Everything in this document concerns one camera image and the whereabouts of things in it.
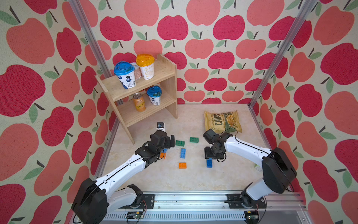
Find dark blue square lego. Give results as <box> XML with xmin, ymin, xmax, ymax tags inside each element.
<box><xmin>206</xmin><ymin>159</ymin><xmax>213</xmax><ymax>168</ymax></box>

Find orange square lego brick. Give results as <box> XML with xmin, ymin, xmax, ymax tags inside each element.
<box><xmin>179</xmin><ymin>162</ymin><xmax>187</xmax><ymax>169</ymax></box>

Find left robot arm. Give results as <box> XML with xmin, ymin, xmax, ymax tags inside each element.
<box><xmin>71</xmin><ymin>130</ymin><xmax>175</xmax><ymax>224</ymax></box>

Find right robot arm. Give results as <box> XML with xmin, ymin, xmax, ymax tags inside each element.
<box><xmin>203</xmin><ymin>129</ymin><xmax>297</xmax><ymax>203</ymax></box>

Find green lego brick left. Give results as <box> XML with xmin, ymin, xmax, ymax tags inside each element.
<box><xmin>175</xmin><ymin>140</ymin><xmax>185</xmax><ymax>147</ymax></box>

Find green lego brick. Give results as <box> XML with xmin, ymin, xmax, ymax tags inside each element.
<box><xmin>175</xmin><ymin>140</ymin><xmax>185</xmax><ymax>147</ymax></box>
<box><xmin>189</xmin><ymin>137</ymin><xmax>199</xmax><ymax>143</ymax></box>

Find green lego brick right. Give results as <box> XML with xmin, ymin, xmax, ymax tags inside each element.
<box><xmin>189</xmin><ymin>137</ymin><xmax>199</xmax><ymax>143</ymax></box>

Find yellow chips bag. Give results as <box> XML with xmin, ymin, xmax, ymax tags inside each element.
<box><xmin>204</xmin><ymin>111</ymin><xmax>242</xmax><ymax>134</ymax></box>

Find small green white carton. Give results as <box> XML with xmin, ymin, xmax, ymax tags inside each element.
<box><xmin>254</xmin><ymin>164</ymin><xmax>263</xmax><ymax>172</ymax></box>

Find orange soda can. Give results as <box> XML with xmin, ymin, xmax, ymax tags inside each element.
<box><xmin>133</xmin><ymin>93</ymin><xmax>146</xmax><ymax>112</ymax></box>

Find blue lid yogurt cup lower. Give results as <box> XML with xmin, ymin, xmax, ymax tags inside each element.
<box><xmin>146</xmin><ymin>85</ymin><xmax>162</xmax><ymax>106</ymax></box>

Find blue lid yogurt cup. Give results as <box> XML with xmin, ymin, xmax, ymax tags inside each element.
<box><xmin>146</xmin><ymin>85</ymin><xmax>162</xmax><ymax>106</ymax></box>
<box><xmin>114</xmin><ymin>61</ymin><xmax>136</xmax><ymax>89</ymax></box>

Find wooden two-tier shelf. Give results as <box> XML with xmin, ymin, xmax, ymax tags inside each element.
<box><xmin>95</xmin><ymin>54</ymin><xmax>178</xmax><ymax>144</ymax></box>

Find pink yogurt cup behind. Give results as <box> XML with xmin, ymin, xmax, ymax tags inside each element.
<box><xmin>131</xmin><ymin>63</ymin><xmax>142</xmax><ymax>80</ymax></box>

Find blue lid yogurt cup upper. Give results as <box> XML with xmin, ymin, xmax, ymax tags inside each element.
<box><xmin>114</xmin><ymin>61</ymin><xmax>136</xmax><ymax>89</ymax></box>

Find orange lid yogurt cup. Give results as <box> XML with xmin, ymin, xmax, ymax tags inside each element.
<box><xmin>136</xmin><ymin>54</ymin><xmax>155</xmax><ymax>80</ymax></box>

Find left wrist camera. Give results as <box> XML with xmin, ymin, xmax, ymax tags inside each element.
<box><xmin>157</xmin><ymin>122</ymin><xmax>165</xmax><ymax>131</ymax></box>

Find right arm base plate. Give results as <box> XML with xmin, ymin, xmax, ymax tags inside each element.
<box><xmin>224</xmin><ymin>194</ymin><xmax>267</xmax><ymax>210</ymax></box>

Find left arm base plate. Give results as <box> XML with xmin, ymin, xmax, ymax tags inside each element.
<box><xmin>121</xmin><ymin>194</ymin><xmax>155</xmax><ymax>209</ymax></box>

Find aluminium front rail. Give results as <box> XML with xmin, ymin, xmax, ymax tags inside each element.
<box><xmin>69</xmin><ymin>190</ymin><xmax>311</xmax><ymax>224</ymax></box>

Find left aluminium corner post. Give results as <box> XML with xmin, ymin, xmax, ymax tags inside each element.
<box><xmin>68</xmin><ymin>0</ymin><xmax>124</xmax><ymax>106</ymax></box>

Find aluminium corner post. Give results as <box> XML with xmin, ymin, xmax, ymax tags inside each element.
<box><xmin>248</xmin><ymin>0</ymin><xmax>318</xmax><ymax>111</ymax></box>
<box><xmin>68</xmin><ymin>0</ymin><xmax>124</xmax><ymax>106</ymax></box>

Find right aluminium corner post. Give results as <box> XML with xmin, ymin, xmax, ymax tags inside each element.
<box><xmin>248</xmin><ymin>0</ymin><xmax>318</xmax><ymax>111</ymax></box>

